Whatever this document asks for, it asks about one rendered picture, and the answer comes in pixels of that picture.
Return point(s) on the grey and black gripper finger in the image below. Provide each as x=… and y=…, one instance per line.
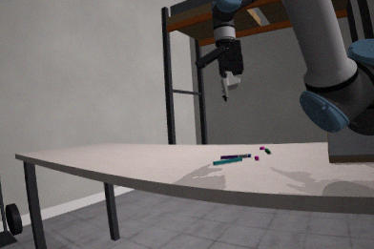
x=228, y=80
x=229, y=89

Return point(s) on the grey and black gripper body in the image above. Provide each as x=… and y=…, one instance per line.
x=233, y=62

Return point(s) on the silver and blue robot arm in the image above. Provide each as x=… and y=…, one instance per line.
x=338, y=94

